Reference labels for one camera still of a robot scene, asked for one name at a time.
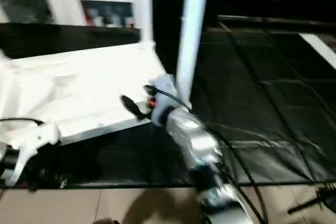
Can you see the white plastic table top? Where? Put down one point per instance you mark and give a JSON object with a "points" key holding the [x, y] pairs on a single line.
{"points": [[68, 87]]}

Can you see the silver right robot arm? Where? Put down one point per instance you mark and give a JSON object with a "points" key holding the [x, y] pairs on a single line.
{"points": [[194, 140]]}

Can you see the red bottle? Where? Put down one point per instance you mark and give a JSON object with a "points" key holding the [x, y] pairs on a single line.
{"points": [[89, 20]]}

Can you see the black work mat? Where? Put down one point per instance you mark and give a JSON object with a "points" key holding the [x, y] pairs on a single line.
{"points": [[262, 103]]}

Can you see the white flat board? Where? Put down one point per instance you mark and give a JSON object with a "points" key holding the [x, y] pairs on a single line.
{"points": [[320, 48]]}

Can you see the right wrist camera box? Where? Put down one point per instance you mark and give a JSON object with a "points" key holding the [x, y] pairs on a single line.
{"points": [[164, 88]]}

